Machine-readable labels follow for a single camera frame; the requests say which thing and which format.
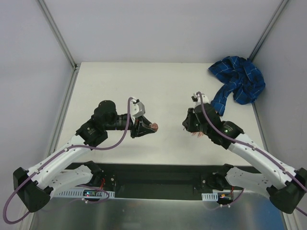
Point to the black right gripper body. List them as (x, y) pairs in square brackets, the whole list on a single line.
[(192, 120)]

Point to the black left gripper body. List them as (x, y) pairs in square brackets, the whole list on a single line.
[(134, 128)]

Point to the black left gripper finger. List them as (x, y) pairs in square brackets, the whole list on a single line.
[(146, 122), (146, 131)]

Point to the red nail polish bottle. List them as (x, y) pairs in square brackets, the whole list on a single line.
[(154, 126)]

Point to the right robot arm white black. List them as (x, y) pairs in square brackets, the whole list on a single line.
[(282, 184)]

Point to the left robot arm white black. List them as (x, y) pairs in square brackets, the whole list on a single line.
[(38, 184)]

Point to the mannequin hand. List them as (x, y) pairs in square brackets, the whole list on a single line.
[(197, 134)]

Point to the blue plaid shirt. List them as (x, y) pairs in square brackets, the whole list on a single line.
[(240, 77)]

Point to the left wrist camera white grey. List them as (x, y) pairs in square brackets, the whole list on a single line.
[(137, 108)]

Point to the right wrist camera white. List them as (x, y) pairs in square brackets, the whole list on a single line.
[(198, 99)]

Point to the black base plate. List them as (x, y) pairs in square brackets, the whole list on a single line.
[(154, 181)]

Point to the white cable duct right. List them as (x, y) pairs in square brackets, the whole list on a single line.
[(210, 196)]

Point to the white cable duct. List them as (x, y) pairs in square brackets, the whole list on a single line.
[(84, 193), (210, 196)]

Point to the white cable duct left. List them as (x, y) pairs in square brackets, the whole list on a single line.
[(84, 193)]

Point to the left aluminium frame post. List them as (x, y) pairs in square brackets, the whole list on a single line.
[(56, 32)]

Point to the aluminium frame post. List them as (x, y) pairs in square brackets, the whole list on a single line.
[(268, 28), (56, 32)]

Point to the right aluminium frame post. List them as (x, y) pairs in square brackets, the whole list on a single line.
[(268, 28)]

